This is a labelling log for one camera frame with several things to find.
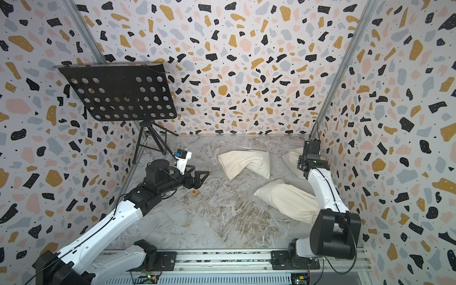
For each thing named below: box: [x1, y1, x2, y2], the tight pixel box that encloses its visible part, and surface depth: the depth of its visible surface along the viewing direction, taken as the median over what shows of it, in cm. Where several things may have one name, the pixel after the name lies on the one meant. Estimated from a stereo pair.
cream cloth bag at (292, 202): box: [253, 182, 321, 225], surface depth 84 cm
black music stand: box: [53, 63, 180, 165], surface depth 78 cm
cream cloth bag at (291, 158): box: [282, 147, 304, 179], surface depth 97 cm
